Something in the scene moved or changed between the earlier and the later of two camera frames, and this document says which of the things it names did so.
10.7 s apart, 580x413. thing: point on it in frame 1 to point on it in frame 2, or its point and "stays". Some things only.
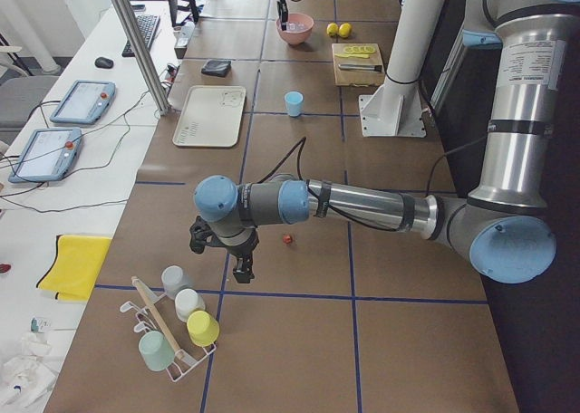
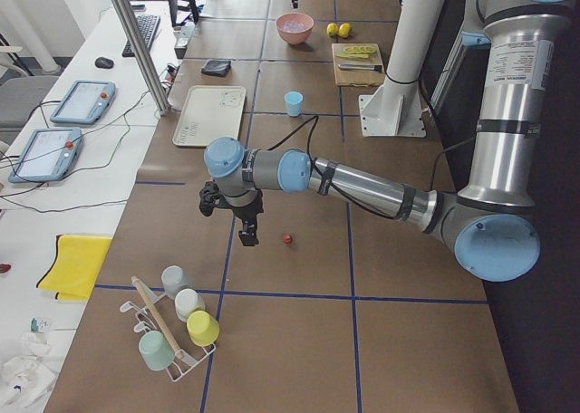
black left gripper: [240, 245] to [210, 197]
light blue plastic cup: [294, 102] stays
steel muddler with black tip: [355, 66] stays
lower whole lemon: [332, 29] stays
